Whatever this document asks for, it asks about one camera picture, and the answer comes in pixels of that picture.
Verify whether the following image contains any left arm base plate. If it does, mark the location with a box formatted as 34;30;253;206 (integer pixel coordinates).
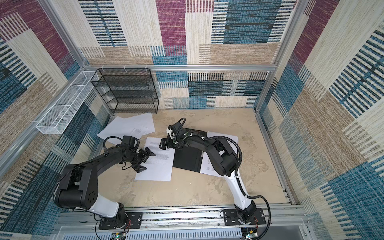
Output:
98;212;143;231

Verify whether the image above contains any white wire mesh basket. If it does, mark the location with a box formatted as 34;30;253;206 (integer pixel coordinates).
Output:
36;71;95;135

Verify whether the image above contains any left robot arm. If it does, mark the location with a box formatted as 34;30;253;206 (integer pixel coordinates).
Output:
53;136;155;229

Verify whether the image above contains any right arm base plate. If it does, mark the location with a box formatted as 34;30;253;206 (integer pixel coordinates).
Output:
220;208;267;226

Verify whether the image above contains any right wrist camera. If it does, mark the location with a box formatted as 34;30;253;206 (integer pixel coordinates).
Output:
167;123;180;139

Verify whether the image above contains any orange black file folder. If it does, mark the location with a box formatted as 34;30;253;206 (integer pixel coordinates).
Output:
173;130;208;173

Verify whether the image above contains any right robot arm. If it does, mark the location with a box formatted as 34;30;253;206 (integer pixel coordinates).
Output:
159;118;257;224

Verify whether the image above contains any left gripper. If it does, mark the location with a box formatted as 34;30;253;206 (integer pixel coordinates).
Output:
126;146;156;172

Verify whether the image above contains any black wire mesh shelf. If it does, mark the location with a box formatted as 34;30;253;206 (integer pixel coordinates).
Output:
91;68;159;114

